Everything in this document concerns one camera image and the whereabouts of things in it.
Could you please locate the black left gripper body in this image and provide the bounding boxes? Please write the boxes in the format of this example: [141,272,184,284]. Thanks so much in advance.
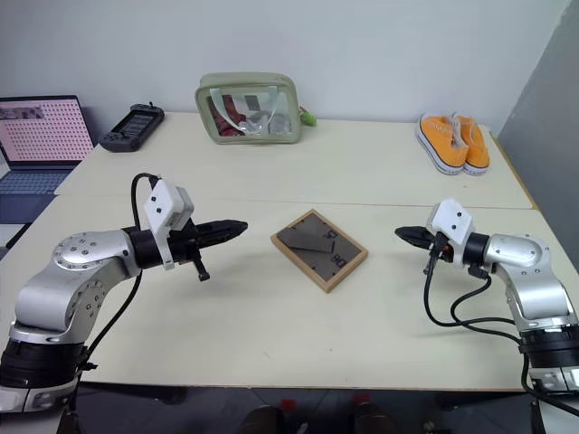
[167,220,213,283]

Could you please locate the orange canvas shoe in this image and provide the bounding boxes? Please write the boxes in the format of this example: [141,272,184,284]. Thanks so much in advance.
[414,112,470,177]
[453,114,492,178]

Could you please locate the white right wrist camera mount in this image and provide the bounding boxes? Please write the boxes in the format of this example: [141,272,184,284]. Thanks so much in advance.
[425,197,475,268]

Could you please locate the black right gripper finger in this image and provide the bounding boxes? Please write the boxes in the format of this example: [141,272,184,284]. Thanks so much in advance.
[397,234,434,250]
[394,225,436,240]

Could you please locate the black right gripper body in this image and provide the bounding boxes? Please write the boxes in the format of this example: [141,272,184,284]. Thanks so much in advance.
[422,231,454,275]

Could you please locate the open laptop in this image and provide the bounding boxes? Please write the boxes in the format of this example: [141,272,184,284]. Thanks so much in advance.
[0,94,97,249]

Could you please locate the red item inside pouch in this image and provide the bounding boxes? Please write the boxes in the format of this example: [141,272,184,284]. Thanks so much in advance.
[211,95,242,137]

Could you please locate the wooden picture frame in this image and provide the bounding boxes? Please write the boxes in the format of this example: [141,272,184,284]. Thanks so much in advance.
[270,208,369,296]

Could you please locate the green clear toiletry pouch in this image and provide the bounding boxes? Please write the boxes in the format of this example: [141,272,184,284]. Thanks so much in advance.
[194,71,302,147]

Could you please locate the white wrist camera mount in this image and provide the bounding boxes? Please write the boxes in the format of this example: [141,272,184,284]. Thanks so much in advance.
[425,197,475,268]
[143,179,196,272]

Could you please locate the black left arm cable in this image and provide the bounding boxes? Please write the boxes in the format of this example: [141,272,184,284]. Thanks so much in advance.
[75,173,163,373]

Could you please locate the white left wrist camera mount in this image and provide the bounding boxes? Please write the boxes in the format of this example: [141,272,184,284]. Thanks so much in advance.
[143,179,196,272]

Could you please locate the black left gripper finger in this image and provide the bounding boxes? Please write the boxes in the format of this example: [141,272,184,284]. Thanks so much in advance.
[198,219,250,235]
[200,229,245,250]

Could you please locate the dark rounded shape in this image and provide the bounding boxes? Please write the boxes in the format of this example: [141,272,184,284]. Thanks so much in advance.
[238,404,287,434]

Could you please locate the black handheld controller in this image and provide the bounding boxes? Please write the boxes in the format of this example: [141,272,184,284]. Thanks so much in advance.
[99,102,166,155]

